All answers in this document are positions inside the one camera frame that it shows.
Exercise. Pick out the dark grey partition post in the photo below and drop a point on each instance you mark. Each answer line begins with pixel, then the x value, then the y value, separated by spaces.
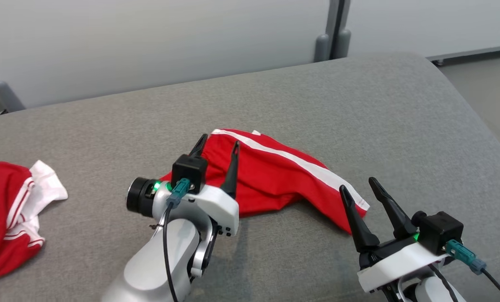
pixel 342 42

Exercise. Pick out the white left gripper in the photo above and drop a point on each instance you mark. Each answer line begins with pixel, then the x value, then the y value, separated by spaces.
pixel 220 209

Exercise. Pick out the red white basketball jersey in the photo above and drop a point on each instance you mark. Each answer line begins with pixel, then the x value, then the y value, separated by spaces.
pixel 2 218

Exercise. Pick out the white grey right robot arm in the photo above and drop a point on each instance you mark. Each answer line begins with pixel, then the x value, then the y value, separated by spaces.
pixel 434 291

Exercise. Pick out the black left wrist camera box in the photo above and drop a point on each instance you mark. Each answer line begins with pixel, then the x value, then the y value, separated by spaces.
pixel 189 172

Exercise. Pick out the red shorts with white stripe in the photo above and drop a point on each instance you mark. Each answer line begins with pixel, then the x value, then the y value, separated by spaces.
pixel 275 180

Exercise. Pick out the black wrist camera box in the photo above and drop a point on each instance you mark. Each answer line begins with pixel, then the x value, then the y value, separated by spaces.
pixel 440 230
pixel 189 172

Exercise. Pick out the grey partition base rail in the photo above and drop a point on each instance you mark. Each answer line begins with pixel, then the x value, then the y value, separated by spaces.
pixel 472 53

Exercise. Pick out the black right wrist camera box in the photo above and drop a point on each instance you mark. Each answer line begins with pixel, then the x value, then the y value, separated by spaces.
pixel 440 230

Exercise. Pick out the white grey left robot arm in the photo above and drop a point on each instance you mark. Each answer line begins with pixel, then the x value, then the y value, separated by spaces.
pixel 157 260

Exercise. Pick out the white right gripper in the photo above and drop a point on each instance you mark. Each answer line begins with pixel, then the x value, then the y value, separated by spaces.
pixel 396 262

